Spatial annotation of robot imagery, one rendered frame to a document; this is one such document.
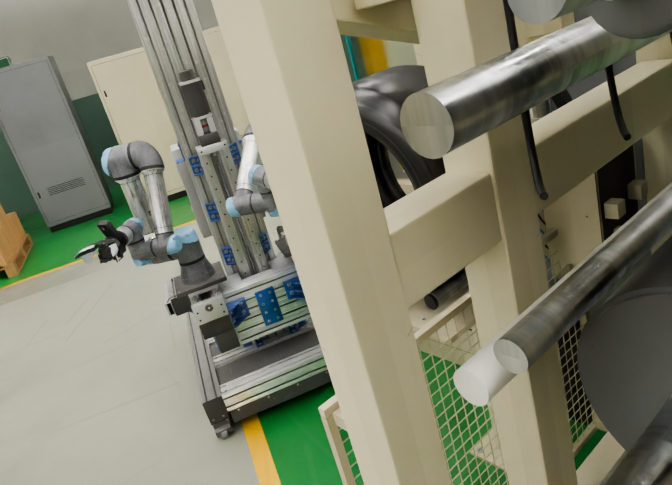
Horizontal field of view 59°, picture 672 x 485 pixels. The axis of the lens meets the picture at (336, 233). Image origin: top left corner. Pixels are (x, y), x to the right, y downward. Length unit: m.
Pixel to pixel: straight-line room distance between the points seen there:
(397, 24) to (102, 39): 8.68
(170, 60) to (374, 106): 1.44
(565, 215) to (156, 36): 1.81
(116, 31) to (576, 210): 8.56
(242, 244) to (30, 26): 7.29
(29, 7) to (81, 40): 0.75
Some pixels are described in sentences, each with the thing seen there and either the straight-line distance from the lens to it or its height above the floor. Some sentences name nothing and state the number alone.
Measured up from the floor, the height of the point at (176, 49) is 1.66.
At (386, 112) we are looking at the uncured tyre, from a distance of 1.38.
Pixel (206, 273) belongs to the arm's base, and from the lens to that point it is 2.64.
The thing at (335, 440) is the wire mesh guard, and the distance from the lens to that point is 1.15.
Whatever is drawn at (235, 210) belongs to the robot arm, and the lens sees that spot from 2.19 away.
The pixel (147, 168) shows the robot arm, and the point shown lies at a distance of 2.51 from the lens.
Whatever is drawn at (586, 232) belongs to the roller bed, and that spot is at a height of 1.00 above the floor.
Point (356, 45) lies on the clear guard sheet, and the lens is 2.51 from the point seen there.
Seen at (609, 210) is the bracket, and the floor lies 1.05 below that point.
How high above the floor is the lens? 1.65
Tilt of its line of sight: 20 degrees down
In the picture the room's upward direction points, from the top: 16 degrees counter-clockwise
